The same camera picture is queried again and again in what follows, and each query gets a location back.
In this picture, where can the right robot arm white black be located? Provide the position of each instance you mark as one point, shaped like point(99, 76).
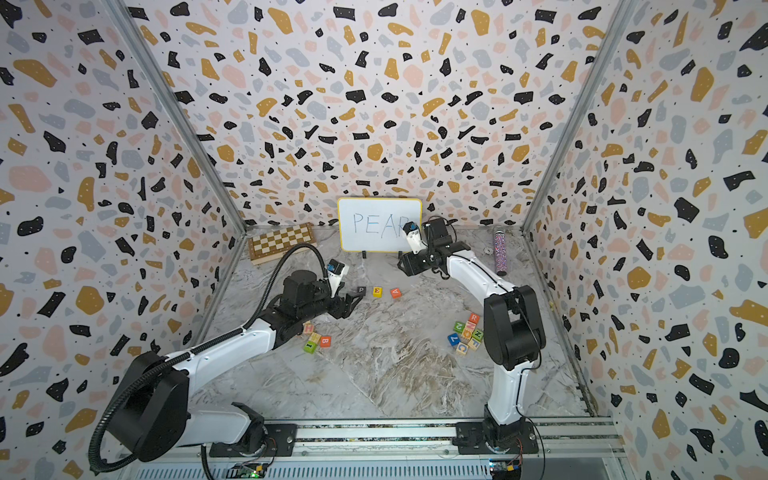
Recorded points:
point(514, 336)

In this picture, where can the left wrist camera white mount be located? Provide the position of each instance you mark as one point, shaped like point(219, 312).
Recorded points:
point(336, 272)

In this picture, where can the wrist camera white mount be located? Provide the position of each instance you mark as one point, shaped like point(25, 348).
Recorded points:
point(336, 272)
point(413, 237)

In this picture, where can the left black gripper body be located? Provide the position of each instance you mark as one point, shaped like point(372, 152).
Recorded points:
point(324, 304)

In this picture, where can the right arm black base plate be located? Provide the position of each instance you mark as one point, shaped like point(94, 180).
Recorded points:
point(486, 437)

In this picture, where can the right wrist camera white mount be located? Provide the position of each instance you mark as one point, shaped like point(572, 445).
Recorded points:
point(413, 237)

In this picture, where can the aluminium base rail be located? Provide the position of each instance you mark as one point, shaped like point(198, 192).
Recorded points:
point(453, 448)

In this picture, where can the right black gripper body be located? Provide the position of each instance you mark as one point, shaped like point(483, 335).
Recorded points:
point(418, 263)

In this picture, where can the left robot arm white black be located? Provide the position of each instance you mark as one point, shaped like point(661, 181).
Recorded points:
point(150, 414)

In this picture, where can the glittery purple tube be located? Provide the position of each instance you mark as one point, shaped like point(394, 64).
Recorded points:
point(500, 252)

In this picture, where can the whiteboard with yellow frame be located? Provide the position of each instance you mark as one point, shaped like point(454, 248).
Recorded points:
point(376, 224)

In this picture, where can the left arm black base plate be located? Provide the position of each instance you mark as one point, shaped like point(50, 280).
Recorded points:
point(271, 440)

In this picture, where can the green letter I block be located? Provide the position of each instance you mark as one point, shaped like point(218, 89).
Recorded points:
point(310, 347)

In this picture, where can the wooden chessboard box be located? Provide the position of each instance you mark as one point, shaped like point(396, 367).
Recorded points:
point(274, 244)

